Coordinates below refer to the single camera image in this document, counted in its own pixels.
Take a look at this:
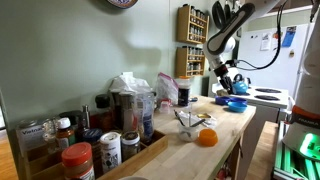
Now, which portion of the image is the clear plastic zip bag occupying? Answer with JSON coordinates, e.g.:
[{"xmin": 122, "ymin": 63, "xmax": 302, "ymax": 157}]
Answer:
[{"xmin": 154, "ymin": 72, "xmax": 179, "ymax": 106}]

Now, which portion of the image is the white plastic bag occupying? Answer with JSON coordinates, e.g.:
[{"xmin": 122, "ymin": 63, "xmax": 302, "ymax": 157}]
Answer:
[{"xmin": 109, "ymin": 71, "xmax": 153, "ymax": 96}]

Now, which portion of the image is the brown bottle with white cap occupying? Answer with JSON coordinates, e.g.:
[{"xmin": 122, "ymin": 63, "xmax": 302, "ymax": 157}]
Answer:
[{"xmin": 54, "ymin": 117, "xmax": 77, "ymax": 151}]

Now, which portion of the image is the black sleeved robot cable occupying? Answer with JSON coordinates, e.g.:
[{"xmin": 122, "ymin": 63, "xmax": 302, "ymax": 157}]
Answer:
[{"xmin": 229, "ymin": 0, "xmax": 289, "ymax": 72}]

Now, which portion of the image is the light blue plastic bowl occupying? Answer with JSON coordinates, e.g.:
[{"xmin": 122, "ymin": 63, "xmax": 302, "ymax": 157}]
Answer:
[{"xmin": 227, "ymin": 101, "xmax": 248, "ymax": 114}]

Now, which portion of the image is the white paper on refrigerator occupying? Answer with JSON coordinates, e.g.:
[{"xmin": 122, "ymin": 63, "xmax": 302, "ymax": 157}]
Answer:
[{"xmin": 259, "ymin": 31, "xmax": 273, "ymax": 52}]

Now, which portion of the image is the dark jar with orange lid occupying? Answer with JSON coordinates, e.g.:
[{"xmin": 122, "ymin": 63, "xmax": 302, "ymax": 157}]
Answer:
[{"xmin": 177, "ymin": 75, "xmax": 192, "ymax": 108}]

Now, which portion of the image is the tall glass press jar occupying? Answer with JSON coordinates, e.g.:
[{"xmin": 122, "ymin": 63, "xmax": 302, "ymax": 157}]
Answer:
[{"xmin": 118, "ymin": 90, "xmax": 138, "ymax": 134}]

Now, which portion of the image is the white refrigerator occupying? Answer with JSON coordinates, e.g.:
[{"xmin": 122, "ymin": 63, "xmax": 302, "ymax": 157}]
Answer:
[{"xmin": 237, "ymin": 22, "xmax": 311, "ymax": 101}]

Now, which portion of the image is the steel pepper grinder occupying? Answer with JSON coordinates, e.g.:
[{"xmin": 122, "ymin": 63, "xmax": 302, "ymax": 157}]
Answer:
[{"xmin": 80, "ymin": 104, "xmax": 92, "ymax": 131}]

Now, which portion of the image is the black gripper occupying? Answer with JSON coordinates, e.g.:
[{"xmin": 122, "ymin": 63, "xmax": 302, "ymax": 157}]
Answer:
[{"xmin": 213, "ymin": 63, "xmax": 237, "ymax": 96}]

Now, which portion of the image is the box with Vietnam label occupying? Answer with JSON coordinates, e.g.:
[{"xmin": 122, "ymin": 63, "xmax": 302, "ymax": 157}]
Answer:
[{"xmin": 15, "ymin": 119, "xmax": 46, "ymax": 158}]

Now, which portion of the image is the metal robot mounting stand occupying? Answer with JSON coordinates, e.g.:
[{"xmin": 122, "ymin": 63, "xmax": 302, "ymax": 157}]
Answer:
[{"xmin": 272, "ymin": 119, "xmax": 320, "ymax": 180}]

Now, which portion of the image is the teal kettle with black handle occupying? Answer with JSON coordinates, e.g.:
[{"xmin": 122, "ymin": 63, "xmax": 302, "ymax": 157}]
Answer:
[{"xmin": 232, "ymin": 73, "xmax": 250, "ymax": 95}]

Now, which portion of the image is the blue paper on refrigerator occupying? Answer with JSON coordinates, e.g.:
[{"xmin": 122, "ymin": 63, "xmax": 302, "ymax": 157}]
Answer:
[{"xmin": 281, "ymin": 25, "xmax": 298, "ymax": 48}]

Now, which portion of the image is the black hanging pan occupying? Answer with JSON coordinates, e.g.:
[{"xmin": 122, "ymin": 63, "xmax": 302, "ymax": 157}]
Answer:
[
  {"xmin": 223, "ymin": 0, "xmax": 235, "ymax": 22},
  {"xmin": 211, "ymin": 0, "xmax": 226, "ymax": 30}
]

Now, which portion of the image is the black handled utensil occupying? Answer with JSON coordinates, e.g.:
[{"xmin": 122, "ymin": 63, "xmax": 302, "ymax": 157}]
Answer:
[
  {"xmin": 173, "ymin": 109, "xmax": 186, "ymax": 128},
  {"xmin": 191, "ymin": 118, "xmax": 207, "ymax": 129}
]

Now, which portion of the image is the wooden wall spice rack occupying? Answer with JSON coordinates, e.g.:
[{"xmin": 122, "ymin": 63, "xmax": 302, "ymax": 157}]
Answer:
[
  {"xmin": 176, "ymin": 3, "xmax": 210, "ymax": 45},
  {"xmin": 175, "ymin": 45, "xmax": 206, "ymax": 78}
]

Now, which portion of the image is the small clear container pink lid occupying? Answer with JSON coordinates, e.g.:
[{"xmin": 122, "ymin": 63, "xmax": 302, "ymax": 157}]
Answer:
[{"xmin": 159, "ymin": 98, "xmax": 173, "ymax": 115}]

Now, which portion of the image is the wooden spice tray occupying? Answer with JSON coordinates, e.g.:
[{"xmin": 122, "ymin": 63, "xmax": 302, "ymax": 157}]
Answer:
[{"xmin": 19, "ymin": 129, "xmax": 169, "ymax": 180}]

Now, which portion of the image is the small clear glass jar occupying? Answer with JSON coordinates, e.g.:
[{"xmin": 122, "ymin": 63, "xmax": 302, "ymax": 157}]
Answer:
[{"xmin": 41, "ymin": 117, "xmax": 60, "ymax": 143}]

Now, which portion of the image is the jar with blue lid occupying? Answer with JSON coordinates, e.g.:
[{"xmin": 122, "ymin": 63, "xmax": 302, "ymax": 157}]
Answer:
[{"xmin": 82, "ymin": 128, "xmax": 104, "ymax": 144}]

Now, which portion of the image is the dark bottle with black cap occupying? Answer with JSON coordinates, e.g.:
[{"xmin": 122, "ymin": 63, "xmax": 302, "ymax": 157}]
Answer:
[{"xmin": 94, "ymin": 93, "xmax": 114, "ymax": 133}]

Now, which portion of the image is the patterned decorative wall plate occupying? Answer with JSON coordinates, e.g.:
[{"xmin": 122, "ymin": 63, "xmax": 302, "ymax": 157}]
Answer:
[{"xmin": 106, "ymin": 0, "xmax": 139, "ymax": 10}]

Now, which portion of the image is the white electric stove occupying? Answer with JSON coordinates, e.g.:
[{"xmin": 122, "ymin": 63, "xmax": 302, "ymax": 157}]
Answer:
[{"xmin": 211, "ymin": 83, "xmax": 291, "ymax": 161}]

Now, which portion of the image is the white spice shaker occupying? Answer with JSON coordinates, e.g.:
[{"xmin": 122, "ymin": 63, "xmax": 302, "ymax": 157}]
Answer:
[{"xmin": 99, "ymin": 131, "xmax": 123, "ymax": 174}]

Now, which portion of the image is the gold metal lid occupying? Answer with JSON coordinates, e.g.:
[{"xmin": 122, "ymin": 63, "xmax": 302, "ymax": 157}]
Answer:
[{"xmin": 196, "ymin": 113, "xmax": 213, "ymax": 120}]

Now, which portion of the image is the clear plastic container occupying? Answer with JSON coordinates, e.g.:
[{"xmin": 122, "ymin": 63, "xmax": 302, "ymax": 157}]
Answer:
[{"xmin": 176, "ymin": 118, "xmax": 204, "ymax": 143}]

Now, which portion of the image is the wooden butcher block table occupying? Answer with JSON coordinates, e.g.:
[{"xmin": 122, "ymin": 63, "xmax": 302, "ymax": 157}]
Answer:
[{"xmin": 16, "ymin": 94, "xmax": 257, "ymax": 180}]

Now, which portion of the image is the dark tall glass bottle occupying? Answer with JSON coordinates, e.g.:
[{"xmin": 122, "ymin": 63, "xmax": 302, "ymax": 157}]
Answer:
[{"xmin": 109, "ymin": 88, "xmax": 123, "ymax": 130}]

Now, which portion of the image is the jar with red lid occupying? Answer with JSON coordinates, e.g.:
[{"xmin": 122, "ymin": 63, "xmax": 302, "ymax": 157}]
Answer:
[{"xmin": 60, "ymin": 142, "xmax": 96, "ymax": 180}]

